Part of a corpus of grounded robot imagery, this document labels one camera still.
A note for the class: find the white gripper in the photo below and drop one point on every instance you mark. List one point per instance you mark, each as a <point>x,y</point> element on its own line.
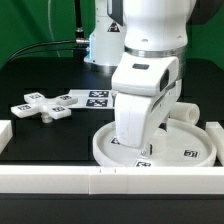
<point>147,89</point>

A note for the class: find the white round table top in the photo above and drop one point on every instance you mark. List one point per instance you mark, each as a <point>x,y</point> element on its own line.
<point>181,145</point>

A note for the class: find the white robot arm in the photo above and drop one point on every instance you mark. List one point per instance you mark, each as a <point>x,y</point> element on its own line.
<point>143,43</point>

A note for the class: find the white marker sheet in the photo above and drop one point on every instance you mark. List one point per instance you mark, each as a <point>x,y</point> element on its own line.
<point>93,99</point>

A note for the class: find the white cross table base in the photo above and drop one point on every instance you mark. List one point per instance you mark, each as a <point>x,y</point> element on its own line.
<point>49,108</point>

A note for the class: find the black pole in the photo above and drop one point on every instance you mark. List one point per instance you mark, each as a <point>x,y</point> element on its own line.
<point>79,33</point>

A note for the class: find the white front fence bar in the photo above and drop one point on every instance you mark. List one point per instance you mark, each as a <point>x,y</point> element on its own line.
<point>101,180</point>

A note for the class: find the white left fence bar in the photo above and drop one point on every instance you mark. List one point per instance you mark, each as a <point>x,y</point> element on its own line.
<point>5,133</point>

